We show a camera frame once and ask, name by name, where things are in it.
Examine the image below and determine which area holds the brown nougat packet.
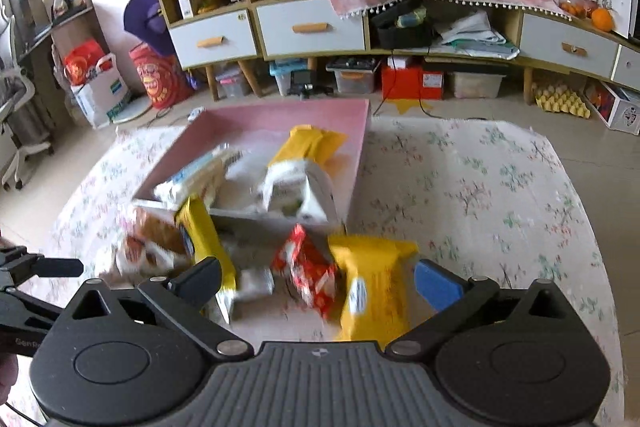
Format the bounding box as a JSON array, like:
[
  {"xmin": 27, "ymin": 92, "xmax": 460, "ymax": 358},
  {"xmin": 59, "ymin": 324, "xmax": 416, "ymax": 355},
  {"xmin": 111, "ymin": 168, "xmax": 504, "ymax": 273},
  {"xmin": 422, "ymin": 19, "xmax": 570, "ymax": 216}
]
[{"xmin": 131, "ymin": 207, "xmax": 186, "ymax": 255}]

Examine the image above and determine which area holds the yellow chip packet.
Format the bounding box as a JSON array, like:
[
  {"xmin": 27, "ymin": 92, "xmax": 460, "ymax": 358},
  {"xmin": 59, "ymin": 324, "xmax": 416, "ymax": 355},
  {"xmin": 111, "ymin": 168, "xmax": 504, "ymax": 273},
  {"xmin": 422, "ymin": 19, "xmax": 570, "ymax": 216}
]
[{"xmin": 175, "ymin": 195, "xmax": 238, "ymax": 325}]

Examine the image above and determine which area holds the white nut kernel packet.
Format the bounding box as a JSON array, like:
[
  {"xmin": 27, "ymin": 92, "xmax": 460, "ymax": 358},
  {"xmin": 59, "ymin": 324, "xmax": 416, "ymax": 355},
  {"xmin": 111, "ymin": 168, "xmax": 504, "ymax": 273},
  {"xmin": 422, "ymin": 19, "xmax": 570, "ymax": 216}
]
[{"xmin": 114, "ymin": 235, "xmax": 192, "ymax": 279}]

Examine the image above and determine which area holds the yellow Members Mark packet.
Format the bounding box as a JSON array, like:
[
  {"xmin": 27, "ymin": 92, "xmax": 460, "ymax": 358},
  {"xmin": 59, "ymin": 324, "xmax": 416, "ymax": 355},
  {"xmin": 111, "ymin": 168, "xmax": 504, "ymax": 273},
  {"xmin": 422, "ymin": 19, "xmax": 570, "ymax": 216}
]
[{"xmin": 328, "ymin": 235, "xmax": 419, "ymax": 348}]

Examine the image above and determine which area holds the cream white wafer packet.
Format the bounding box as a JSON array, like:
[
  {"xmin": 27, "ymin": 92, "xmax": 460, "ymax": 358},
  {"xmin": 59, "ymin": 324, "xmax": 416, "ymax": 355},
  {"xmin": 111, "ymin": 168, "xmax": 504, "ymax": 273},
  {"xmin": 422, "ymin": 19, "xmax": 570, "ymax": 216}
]
[{"xmin": 153, "ymin": 144, "xmax": 243, "ymax": 209}]

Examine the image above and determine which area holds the red snack packet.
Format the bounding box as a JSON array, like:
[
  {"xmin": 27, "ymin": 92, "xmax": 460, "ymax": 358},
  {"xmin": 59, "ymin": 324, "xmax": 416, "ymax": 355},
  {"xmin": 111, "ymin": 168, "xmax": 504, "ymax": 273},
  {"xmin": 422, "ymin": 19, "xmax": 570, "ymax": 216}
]
[{"xmin": 271, "ymin": 225, "xmax": 338, "ymax": 319}]

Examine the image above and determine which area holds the white green snack packet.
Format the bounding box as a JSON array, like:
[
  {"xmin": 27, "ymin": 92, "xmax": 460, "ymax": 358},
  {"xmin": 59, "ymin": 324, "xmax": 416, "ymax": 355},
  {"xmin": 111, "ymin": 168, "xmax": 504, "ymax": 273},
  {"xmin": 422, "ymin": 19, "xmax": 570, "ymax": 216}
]
[{"xmin": 257, "ymin": 159, "xmax": 338, "ymax": 222}]

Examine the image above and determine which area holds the plain yellow snack packet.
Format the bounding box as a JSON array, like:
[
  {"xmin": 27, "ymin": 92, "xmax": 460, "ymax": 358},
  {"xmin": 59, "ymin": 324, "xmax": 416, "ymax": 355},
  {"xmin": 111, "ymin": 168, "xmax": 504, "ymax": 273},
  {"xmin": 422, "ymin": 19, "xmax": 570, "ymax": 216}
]
[{"xmin": 268, "ymin": 124, "xmax": 347, "ymax": 170}]

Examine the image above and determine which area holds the silver foil packet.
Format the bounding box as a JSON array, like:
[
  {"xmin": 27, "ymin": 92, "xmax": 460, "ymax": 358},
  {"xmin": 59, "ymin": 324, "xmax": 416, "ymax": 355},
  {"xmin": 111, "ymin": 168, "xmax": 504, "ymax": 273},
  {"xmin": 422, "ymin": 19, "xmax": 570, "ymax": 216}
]
[{"xmin": 232, "ymin": 267, "xmax": 274, "ymax": 303}]

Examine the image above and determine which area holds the floral white tablecloth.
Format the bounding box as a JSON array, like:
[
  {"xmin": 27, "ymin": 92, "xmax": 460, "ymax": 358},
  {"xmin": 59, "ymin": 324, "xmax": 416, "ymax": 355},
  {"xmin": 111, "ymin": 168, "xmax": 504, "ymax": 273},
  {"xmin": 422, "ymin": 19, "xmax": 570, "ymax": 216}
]
[{"xmin": 51, "ymin": 117, "xmax": 625, "ymax": 426}]

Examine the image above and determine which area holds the white office chair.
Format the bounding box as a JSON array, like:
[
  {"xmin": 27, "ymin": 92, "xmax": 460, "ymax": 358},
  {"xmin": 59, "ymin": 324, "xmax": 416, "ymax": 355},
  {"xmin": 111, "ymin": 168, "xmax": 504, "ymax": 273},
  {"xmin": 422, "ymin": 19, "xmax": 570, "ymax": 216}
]
[{"xmin": 1, "ymin": 12, "xmax": 54, "ymax": 190}]

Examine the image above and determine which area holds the pink cardboard box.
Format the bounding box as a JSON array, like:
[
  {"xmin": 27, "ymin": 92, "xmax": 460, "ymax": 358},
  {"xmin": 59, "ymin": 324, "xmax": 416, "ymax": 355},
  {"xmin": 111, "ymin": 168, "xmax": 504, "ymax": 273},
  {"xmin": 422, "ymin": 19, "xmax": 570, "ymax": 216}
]
[{"xmin": 132, "ymin": 98, "xmax": 369, "ymax": 231}]

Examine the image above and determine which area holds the white shopping bag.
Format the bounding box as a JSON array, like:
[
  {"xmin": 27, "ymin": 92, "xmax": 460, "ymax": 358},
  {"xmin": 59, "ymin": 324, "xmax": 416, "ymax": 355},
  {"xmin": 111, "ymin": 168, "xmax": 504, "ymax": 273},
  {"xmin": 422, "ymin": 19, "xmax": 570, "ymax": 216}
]
[{"xmin": 63, "ymin": 39, "xmax": 131, "ymax": 129}]

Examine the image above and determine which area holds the red storage box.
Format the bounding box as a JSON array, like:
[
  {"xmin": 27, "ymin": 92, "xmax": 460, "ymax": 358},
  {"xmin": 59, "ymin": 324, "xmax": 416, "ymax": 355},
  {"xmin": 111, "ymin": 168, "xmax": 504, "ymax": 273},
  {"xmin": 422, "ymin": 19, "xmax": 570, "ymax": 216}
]
[{"xmin": 381, "ymin": 65, "xmax": 445, "ymax": 101}]

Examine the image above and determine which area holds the red monkey face bag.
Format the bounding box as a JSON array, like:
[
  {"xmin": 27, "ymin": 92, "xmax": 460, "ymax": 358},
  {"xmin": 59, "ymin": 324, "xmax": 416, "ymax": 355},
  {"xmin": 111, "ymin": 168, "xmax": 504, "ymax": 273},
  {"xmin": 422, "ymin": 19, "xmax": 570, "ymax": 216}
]
[{"xmin": 129, "ymin": 42, "xmax": 194, "ymax": 109}]

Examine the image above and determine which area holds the yellow egg tray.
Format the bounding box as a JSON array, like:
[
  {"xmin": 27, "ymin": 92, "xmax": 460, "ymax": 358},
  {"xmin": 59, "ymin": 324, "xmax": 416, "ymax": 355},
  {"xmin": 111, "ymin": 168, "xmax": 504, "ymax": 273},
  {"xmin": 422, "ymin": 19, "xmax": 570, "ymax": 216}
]
[{"xmin": 534, "ymin": 83, "xmax": 591, "ymax": 119}]

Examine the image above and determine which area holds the black basket on shelf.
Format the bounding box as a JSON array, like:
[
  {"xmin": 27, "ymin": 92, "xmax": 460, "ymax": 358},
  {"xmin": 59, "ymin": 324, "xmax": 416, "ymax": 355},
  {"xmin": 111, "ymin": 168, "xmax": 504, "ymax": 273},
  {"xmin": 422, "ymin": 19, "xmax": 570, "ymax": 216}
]
[{"xmin": 371, "ymin": 0, "xmax": 439, "ymax": 50}]

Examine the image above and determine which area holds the purple plush toy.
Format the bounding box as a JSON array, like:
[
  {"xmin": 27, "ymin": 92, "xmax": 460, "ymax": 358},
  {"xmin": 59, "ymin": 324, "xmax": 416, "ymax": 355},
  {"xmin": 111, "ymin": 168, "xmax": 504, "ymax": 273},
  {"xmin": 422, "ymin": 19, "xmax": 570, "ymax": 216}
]
[{"xmin": 122, "ymin": 0, "xmax": 175, "ymax": 56}]

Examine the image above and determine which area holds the wooden white drawer cabinet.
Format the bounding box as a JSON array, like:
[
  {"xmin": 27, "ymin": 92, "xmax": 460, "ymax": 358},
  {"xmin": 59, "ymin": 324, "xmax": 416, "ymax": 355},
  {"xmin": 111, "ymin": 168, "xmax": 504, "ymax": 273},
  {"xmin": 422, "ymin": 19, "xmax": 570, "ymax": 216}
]
[{"xmin": 158, "ymin": 0, "xmax": 639, "ymax": 90}]

